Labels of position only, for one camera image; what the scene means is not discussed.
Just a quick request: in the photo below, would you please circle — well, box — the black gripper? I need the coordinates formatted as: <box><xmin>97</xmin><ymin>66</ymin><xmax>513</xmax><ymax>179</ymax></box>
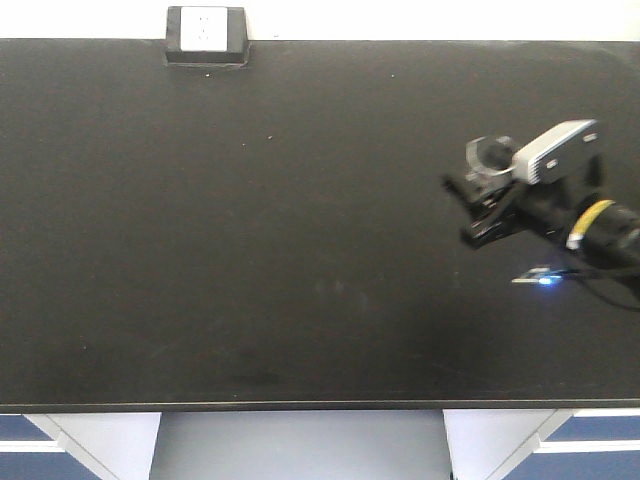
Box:
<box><xmin>442</xmin><ymin>155</ymin><xmax>605</xmax><ymax>248</ymax></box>

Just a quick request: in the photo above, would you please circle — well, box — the small clear glass beaker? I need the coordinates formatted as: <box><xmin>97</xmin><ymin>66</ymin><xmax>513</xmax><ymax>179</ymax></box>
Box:
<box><xmin>465</xmin><ymin>135</ymin><xmax>520</xmax><ymax>190</ymax></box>

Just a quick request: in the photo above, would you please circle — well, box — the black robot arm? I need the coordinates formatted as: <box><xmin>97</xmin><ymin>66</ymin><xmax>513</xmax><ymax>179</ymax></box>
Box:
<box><xmin>443</xmin><ymin>155</ymin><xmax>639</xmax><ymax>279</ymax></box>

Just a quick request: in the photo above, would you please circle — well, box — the blue white cabinet right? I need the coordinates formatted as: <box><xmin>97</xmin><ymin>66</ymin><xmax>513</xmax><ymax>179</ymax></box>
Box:
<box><xmin>443</xmin><ymin>408</ymin><xmax>639</xmax><ymax>479</ymax></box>

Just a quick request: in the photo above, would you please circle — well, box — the black white power socket box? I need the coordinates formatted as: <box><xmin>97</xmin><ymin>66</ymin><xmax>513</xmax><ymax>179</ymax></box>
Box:
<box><xmin>165</xmin><ymin>6</ymin><xmax>250</xmax><ymax>65</ymax></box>

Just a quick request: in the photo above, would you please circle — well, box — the blue white lab cabinet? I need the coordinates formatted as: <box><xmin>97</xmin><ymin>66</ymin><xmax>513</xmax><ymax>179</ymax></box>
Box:
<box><xmin>1</xmin><ymin>412</ymin><xmax>161</xmax><ymax>479</ymax></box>

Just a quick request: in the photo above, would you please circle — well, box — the black cable with blue light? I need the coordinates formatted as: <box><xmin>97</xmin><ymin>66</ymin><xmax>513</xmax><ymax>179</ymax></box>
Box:
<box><xmin>510</xmin><ymin>264</ymin><xmax>640</xmax><ymax>314</ymax></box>

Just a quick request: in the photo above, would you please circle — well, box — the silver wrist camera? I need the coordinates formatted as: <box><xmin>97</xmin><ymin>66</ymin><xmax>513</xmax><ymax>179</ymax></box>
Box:
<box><xmin>512</xmin><ymin>119</ymin><xmax>599</xmax><ymax>185</ymax></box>

